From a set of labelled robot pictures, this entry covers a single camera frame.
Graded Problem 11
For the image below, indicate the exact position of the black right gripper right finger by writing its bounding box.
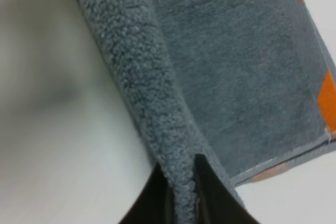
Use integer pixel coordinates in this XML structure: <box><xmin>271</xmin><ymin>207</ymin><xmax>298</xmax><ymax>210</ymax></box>
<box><xmin>194</xmin><ymin>154</ymin><xmax>258</xmax><ymax>224</ymax></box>

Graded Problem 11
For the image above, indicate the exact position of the grey towel with orange pattern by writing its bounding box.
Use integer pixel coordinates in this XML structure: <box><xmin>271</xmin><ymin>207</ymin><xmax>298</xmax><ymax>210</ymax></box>
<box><xmin>77</xmin><ymin>0</ymin><xmax>335</xmax><ymax>223</ymax></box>

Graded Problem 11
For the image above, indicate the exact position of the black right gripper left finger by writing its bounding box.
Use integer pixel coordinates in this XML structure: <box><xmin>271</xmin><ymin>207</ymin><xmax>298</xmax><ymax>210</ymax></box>
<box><xmin>120</xmin><ymin>164</ymin><xmax>174</xmax><ymax>224</ymax></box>

